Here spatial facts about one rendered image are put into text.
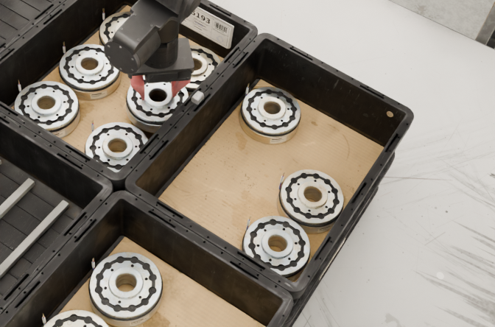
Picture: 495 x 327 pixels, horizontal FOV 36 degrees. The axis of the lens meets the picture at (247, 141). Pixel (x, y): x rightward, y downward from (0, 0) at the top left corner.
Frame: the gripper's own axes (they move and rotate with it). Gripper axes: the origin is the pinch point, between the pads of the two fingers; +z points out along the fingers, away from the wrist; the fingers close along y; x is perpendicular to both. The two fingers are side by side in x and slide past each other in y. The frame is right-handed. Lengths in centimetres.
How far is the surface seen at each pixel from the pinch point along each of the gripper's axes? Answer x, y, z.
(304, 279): -38.0, 14.6, -3.8
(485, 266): -30, 54, 20
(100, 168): -16.4, -10.7, -4.1
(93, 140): -6.0, -11.1, 3.1
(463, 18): 97, 128, 92
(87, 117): 0.9, -11.7, 5.9
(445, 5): 104, 123, 92
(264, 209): -20.7, 14.1, 6.3
